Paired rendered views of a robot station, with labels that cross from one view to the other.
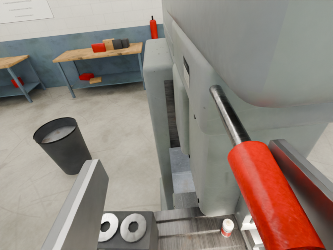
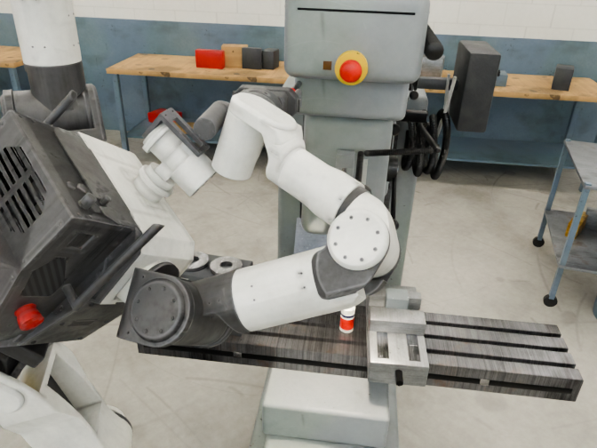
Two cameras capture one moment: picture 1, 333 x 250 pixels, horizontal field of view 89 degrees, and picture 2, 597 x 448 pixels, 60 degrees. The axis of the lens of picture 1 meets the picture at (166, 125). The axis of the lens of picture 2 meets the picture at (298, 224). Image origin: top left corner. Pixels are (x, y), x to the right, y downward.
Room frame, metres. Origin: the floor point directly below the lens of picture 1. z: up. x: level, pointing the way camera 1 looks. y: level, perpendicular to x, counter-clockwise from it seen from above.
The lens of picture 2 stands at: (-0.93, -0.18, 1.96)
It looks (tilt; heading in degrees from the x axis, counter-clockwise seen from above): 29 degrees down; 6
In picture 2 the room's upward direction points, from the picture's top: 2 degrees clockwise
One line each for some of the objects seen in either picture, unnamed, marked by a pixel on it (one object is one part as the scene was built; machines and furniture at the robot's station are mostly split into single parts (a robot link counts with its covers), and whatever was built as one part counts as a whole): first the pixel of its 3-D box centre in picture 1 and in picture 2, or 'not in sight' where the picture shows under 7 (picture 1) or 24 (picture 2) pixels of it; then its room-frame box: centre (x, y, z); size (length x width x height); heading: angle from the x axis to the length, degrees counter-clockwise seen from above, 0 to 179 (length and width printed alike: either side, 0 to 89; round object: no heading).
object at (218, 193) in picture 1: (235, 147); (346, 166); (0.28, -0.16, 1.47); 0.21 x 0.19 x 0.32; 90
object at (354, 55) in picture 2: not in sight; (351, 68); (0.04, -0.16, 1.76); 0.06 x 0.02 x 0.06; 90
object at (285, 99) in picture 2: not in sight; (260, 110); (-0.05, -0.01, 1.70); 0.13 x 0.12 x 0.10; 90
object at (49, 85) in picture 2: not in sight; (52, 101); (-0.11, 0.35, 1.71); 0.12 x 0.09 x 0.14; 123
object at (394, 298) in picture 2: not in sight; (396, 302); (0.27, -0.33, 1.07); 0.06 x 0.05 x 0.06; 91
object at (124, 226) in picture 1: (126, 237); (210, 291); (0.26, 0.20, 1.06); 0.22 x 0.12 x 0.20; 84
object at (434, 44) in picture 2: not in sight; (422, 32); (0.31, -0.31, 1.79); 0.45 x 0.04 x 0.04; 0
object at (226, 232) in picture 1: (227, 226); (347, 314); (0.27, -0.20, 1.01); 0.04 x 0.04 x 0.11
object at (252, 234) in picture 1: (270, 233); (396, 320); (0.22, -0.33, 1.05); 0.15 x 0.06 x 0.04; 91
